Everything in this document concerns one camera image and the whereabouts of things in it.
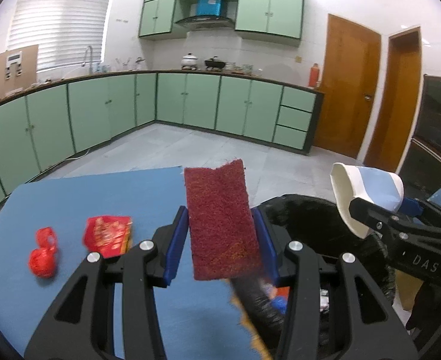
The white cooking pot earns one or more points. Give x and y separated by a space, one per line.
189 61

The blue foam mat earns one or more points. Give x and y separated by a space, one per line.
55 202

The black trash bag bin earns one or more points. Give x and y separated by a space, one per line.
306 213

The blue plastic bag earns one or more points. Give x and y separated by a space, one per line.
280 303

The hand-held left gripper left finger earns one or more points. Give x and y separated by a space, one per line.
175 243

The white window blind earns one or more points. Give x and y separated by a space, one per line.
55 18

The wooden door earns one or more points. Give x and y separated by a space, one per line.
348 82
396 101

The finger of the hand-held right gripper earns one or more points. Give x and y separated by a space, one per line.
366 208
411 206

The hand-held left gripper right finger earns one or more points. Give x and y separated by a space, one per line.
267 243

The dark red scouring pad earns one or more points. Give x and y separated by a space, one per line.
220 213

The dark glass cabinet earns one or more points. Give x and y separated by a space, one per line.
434 120

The brown cardboard piece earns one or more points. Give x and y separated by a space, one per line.
406 288

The green wall cabinets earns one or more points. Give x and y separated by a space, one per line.
269 11

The silver kettle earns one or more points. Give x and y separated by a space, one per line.
140 62

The black wok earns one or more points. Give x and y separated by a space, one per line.
214 63

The red printed packet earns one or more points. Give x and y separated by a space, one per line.
106 234

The blue white paper cup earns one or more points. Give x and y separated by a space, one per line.
370 183

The red plastic bag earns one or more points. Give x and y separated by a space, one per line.
42 262

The blue box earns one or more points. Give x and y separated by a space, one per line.
210 5

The green base cabinets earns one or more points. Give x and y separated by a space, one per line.
190 97

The red thermos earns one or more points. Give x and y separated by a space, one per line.
314 77

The metal faucet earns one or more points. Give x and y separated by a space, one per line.
90 58

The range hood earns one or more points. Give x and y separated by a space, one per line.
205 22

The row of glass jars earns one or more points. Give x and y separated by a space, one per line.
243 68

